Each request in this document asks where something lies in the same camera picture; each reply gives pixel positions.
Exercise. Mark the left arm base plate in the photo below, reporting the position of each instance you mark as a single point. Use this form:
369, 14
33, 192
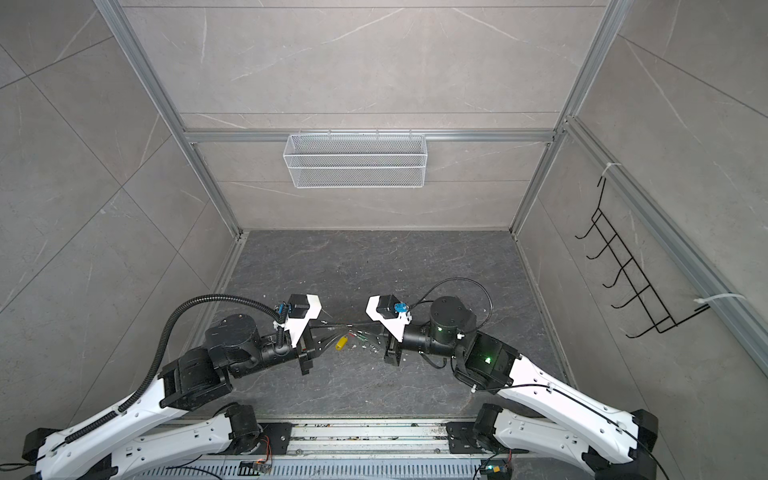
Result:
275, 436

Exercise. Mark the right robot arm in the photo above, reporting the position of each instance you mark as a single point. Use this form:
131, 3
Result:
487, 364

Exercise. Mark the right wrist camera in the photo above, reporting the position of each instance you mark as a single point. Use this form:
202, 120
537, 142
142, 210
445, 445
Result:
390, 312

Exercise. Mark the slotted cable duct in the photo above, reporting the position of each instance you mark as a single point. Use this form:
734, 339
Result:
413, 468

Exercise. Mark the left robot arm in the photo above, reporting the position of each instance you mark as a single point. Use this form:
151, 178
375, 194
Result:
125, 439

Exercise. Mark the metal keyring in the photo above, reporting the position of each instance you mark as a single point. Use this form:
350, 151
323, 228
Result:
374, 342

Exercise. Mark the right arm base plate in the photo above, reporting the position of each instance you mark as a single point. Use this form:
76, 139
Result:
462, 439

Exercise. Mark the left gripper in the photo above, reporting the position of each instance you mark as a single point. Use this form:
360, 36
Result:
306, 346

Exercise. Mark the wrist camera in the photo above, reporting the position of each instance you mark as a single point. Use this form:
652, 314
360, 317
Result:
390, 312
294, 317

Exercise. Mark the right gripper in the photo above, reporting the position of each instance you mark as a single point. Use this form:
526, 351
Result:
394, 346

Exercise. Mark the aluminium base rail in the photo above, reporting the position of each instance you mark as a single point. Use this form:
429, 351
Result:
366, 441

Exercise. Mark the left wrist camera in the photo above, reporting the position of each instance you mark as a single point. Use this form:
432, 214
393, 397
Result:
294, 317

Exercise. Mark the white wire mesh basket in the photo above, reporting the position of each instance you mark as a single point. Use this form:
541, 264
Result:
360, 160

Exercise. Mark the black wire hook rack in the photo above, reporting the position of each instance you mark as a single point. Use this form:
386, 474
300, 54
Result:
629, 271

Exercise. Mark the yellow tagged key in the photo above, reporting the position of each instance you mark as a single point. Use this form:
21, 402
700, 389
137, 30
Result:
341, 343

